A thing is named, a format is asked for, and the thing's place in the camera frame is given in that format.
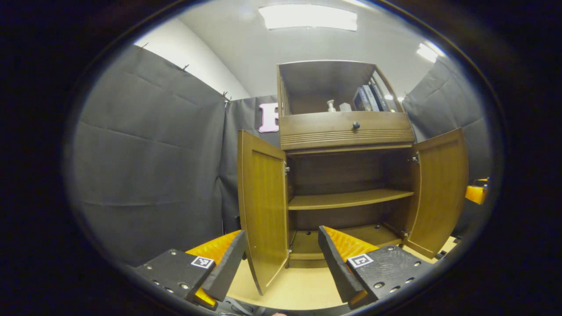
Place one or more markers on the wooden drawer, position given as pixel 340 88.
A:
pixel 325 129

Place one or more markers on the wooden inner shelf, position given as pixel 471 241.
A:
pixel 347 199

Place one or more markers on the wooden cabinet door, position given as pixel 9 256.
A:
pixel 263 210
pixel 441 193

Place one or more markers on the grey book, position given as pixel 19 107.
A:
pixel 371 97

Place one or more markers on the dark blue book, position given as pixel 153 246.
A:
pixel 360 101

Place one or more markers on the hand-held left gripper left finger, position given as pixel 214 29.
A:
pixel 226 267

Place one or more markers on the small ceiling light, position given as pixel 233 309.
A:
pixel 428 52

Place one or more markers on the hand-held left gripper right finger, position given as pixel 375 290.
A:
pixel 338 267

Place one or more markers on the small spray bottle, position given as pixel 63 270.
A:
pixel 330 106

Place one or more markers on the large ceiling light panel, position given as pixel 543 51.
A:
pixel 307 17

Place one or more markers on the wooden double-door shoe cabinet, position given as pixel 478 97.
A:
pixel 342 171

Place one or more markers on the translucent white container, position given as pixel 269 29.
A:
pixel 345 107

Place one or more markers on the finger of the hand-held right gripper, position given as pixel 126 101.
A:
pixel 476 193

